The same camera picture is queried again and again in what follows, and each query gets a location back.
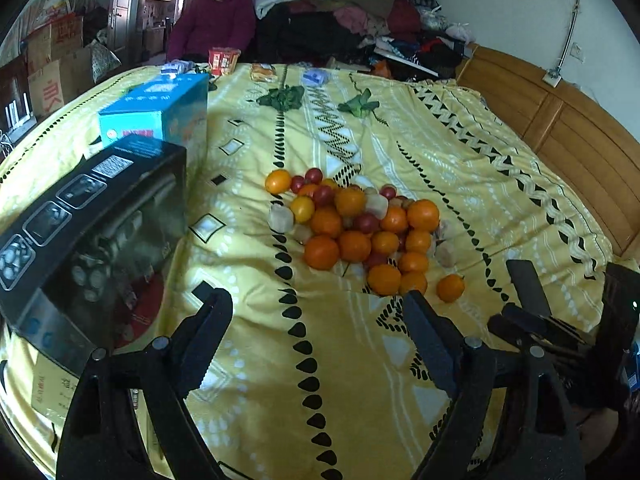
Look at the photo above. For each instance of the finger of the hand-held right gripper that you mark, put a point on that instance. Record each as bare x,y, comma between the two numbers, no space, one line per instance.
540,332
527,287

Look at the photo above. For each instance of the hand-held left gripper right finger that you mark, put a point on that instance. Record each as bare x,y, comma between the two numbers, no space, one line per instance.
432,347

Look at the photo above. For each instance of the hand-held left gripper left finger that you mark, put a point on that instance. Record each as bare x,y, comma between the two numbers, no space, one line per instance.
204,342

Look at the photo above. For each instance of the group of red cherry tomatoes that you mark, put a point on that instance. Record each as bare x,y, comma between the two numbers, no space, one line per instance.
366,221

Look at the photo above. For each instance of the group of pale sugarcane chunks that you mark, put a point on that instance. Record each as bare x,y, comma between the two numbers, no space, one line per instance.
281,218

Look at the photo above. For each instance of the pile of oranges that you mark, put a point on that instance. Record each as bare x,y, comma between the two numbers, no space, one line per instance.
325,220

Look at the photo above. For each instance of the yellow patterned blanket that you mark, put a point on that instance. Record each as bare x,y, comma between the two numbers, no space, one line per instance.
450,170

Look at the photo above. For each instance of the black printed carton box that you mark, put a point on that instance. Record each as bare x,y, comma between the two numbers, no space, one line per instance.
100,240

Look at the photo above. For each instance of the wooden headboard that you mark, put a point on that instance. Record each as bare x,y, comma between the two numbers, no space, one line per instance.
565,130

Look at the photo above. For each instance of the blue and green carton box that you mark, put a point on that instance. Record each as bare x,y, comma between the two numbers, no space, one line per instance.
150,115

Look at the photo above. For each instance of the leafy green vegetable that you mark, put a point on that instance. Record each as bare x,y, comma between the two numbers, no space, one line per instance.
282,96
359,105

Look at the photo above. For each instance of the small orange object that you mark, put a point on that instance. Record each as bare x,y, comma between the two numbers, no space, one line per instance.
381,67

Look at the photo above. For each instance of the packaged bread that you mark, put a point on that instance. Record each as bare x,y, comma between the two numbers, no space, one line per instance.
263,72

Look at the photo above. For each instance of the blue and white packet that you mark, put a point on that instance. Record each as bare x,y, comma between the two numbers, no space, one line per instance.
315,77
175,66

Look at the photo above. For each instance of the grey plastic bag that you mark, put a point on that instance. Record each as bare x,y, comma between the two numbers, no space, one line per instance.
102,60

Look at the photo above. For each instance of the stack of cardboard boxes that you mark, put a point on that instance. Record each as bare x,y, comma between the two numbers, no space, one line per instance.
55,55

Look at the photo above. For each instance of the pile of clothes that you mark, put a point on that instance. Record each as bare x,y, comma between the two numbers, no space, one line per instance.
360,5

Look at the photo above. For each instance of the grey room door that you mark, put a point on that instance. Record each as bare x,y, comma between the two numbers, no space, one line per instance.
117,10

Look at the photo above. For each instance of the white wall socket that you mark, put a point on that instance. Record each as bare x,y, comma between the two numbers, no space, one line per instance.
551,77

